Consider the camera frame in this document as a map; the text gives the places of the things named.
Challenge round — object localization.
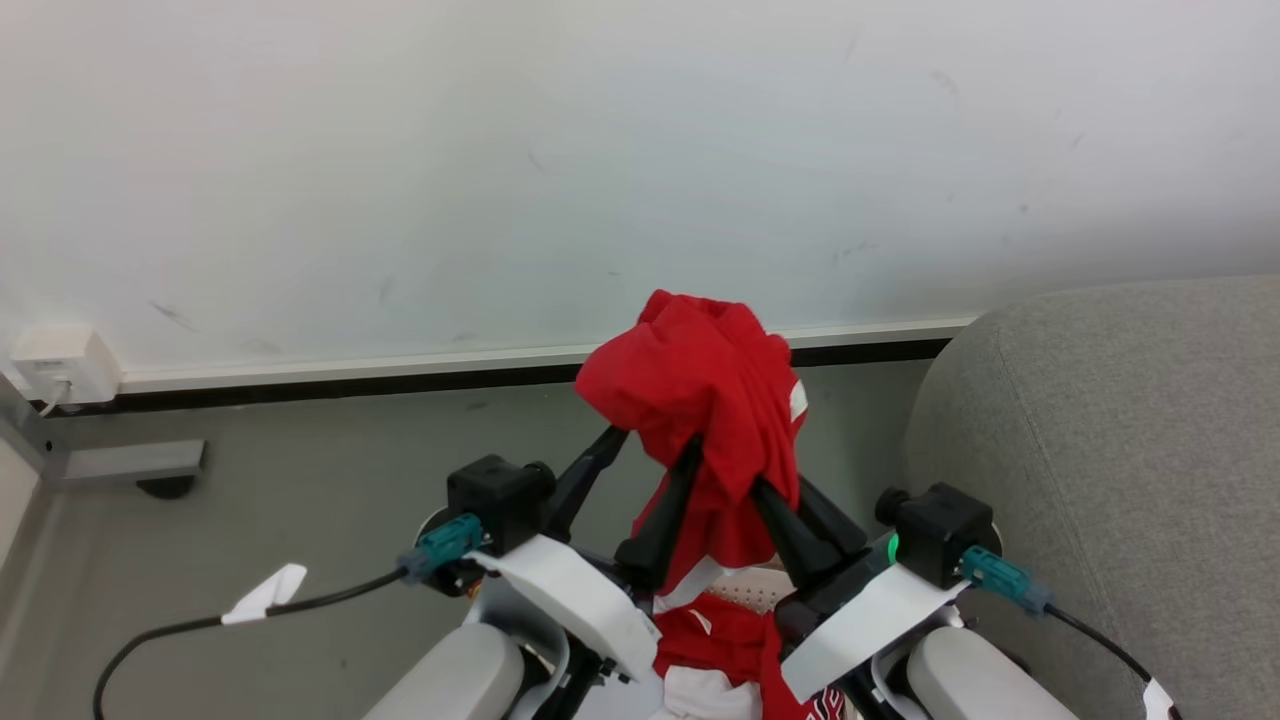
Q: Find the black cable with teal plug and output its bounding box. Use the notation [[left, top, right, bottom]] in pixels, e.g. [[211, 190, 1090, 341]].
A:
[[93, 514, 491, 720], [960, 546, 1186, 720]]

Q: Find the white perforated laundry basket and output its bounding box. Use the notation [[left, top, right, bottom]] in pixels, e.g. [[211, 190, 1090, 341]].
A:
[[700, 565, 801, 617]]

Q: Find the red and white jersey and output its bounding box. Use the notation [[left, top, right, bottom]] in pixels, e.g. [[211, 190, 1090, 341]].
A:
[[650, 588, 847, 720]]

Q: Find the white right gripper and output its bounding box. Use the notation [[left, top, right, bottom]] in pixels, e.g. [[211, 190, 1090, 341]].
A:
[[749, 477, 967, 703]]

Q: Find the grey metal frame foot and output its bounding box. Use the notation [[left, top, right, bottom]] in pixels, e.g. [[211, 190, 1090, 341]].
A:
[[0, 372, 208, 501]]

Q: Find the white wall outlet box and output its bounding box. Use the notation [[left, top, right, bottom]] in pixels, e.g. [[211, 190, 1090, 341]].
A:
[[10, 325, 123, 407]]

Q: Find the red garment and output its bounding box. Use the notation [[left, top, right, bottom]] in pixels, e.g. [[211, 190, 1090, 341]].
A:
[[574, 289, 809, 597]]

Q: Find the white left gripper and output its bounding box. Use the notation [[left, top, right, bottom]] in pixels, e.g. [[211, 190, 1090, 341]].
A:
[[465, 426, 704, 685]]

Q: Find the grey fabric sofa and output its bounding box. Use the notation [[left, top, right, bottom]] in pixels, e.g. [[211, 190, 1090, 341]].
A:
[[903, 275, 1280, 720]]

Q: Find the white and black baseboard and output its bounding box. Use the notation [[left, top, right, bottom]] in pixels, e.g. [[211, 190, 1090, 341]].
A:
[[0, 316, 982, 417]]

